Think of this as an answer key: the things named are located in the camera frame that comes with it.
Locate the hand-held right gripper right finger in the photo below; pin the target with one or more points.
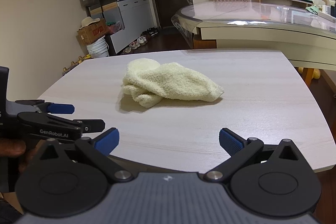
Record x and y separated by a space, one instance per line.
231 141

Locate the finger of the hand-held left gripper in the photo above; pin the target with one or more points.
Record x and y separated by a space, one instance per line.
61 108
52 124

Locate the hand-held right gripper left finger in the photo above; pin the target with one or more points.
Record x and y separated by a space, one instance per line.
107 140

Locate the cream terry towel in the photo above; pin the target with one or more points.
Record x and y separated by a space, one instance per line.
170 82

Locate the person's left hand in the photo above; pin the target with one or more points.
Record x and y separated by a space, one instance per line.
11 148

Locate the row of yellow-capped bottles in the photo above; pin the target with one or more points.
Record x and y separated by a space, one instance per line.
76 62

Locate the white plastic bucket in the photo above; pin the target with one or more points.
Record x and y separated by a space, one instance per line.
97 49

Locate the cardboard box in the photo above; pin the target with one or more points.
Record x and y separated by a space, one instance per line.
92 32

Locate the straw hat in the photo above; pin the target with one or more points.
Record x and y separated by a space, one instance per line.
90 22

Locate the pile of coloured bags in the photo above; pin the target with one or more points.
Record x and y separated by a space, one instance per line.
115 27

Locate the row of shoes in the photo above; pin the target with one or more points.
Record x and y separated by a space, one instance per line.
143 39

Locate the yellow toy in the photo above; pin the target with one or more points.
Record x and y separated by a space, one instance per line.
316 74

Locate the grey and white cabinet unit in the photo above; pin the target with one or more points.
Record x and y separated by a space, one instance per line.
126 8

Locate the glass-topped dining table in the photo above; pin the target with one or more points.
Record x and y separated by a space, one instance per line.
249 12

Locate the green tissue box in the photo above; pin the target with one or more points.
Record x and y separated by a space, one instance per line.
315 6

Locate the black container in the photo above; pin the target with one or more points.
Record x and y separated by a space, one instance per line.
333 8

